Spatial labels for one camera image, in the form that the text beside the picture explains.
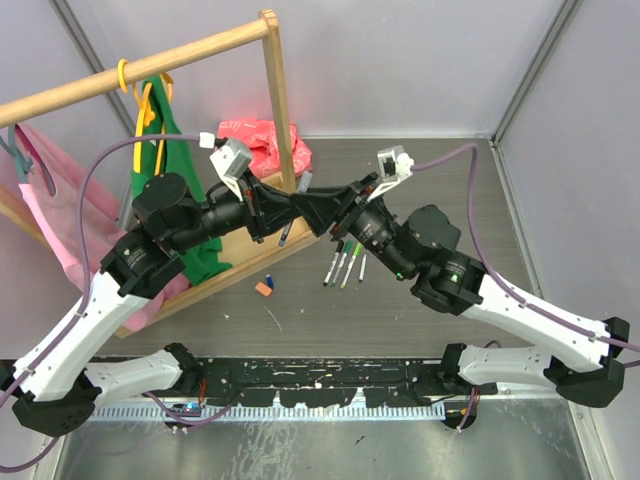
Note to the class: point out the yellow plastic hanger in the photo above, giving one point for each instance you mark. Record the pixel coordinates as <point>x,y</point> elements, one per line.
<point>146,114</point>

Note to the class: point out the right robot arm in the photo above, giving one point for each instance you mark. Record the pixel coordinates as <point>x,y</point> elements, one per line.
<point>575,356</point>

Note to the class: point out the white pen black tip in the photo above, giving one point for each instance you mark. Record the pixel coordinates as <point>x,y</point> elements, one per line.
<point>331,269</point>

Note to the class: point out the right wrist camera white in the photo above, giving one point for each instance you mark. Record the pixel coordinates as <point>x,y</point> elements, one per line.
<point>395,166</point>

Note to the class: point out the red patterned cloth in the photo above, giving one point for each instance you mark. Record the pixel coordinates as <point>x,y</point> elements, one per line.
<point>260,136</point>

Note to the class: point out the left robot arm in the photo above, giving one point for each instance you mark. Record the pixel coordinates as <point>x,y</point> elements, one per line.
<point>54,388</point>

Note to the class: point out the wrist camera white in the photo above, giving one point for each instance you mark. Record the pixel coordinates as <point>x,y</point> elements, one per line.
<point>395,166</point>
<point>230,159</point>

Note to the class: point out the pink shirt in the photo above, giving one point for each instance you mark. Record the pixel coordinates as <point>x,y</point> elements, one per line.
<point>56,215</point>

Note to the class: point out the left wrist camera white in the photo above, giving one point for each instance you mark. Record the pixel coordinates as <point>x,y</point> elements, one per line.
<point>230,159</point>

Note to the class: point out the green tank top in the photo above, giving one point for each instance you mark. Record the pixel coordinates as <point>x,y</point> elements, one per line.
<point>172,156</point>

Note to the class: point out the short white pen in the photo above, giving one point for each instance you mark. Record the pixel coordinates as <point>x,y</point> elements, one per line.
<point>362,268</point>

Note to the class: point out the white pen green tip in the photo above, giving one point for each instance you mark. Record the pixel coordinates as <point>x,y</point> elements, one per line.
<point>348,271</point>

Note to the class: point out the orange eraser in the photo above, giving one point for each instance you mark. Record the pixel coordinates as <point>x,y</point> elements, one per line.
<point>263,289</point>

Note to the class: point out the white cable duct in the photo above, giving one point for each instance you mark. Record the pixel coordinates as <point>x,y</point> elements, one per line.
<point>148,411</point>

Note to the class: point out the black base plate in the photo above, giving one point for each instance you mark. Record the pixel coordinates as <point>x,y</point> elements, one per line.
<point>314,383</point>

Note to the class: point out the grey blue hanger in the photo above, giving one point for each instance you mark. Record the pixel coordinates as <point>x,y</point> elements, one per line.
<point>24,156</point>

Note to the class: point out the blue pen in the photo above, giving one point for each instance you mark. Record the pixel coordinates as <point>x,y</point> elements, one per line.
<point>284,234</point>

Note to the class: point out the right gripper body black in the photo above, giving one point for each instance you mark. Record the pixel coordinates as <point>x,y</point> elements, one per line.
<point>358,211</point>

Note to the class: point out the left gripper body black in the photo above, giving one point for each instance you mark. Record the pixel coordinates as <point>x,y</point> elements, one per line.
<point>252,208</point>

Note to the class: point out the long white green pen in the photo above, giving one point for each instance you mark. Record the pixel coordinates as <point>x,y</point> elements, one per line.
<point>338,268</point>

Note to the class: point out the clear pen cap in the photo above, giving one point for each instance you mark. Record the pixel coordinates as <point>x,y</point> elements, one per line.
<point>305,181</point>

